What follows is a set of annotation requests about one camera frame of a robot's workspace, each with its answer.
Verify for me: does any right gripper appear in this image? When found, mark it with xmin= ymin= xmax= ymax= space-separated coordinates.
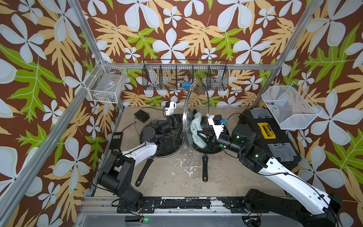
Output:
xmin=197 ymin=128 xmax=246 ymax=157

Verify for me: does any glass pot lid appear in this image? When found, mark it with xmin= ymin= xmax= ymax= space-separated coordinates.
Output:
xmin=140 ymin=118 xmax=184 ymax=158
xmin=182 ymin=81 xmax=209 ymax=150

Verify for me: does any green microfibre cloth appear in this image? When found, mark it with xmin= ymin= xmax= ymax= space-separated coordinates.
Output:
xmin=190 ymin=112 xmax=207 ymax=149

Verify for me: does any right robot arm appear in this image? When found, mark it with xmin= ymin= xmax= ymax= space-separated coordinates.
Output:
xmin=190 ymin=113 xmax=341 ymax=227

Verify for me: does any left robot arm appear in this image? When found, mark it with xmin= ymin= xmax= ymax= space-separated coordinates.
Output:
xmin=97 ymin=102 xmax=184 ymax=212

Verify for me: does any small black box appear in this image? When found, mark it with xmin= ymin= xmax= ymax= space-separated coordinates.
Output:
xmin=134 ymin=109 xmax=150 ymax=123

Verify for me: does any black tool case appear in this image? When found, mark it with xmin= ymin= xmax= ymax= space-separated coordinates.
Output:
xmin=238 ymin=107 xmax=301 ymax=171

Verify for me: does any blue object in basket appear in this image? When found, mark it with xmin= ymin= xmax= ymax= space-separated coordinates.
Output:
xmin=181 ymin=82 xmax=192 ymax=89

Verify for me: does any left black frying pan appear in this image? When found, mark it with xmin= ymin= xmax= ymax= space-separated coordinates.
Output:
xmin=135 ymin=156 xmax=155 ymax=187

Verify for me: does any white mesh basket right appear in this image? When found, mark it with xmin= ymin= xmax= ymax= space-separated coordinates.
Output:
xmin=262 ymin=82 xmax=322 ymax=130

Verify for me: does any black power adapter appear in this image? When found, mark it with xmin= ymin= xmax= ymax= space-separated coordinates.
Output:
xmin=109 ymin=132 xmax=123 ymax=150

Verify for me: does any black wire basket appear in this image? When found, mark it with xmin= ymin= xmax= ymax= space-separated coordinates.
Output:
xmin=141 ymin=59 xmax=229 ymax=91

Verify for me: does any white wire basket left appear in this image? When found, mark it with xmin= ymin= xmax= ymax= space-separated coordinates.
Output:
xmin=85 ymin=61 xmax=128 ymax=104

